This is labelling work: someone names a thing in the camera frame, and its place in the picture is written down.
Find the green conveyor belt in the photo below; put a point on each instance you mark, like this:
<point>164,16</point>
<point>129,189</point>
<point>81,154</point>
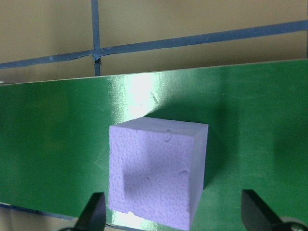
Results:
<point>48,132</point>

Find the purple foam block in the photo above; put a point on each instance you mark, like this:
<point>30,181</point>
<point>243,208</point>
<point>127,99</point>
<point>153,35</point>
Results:
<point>156,173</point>

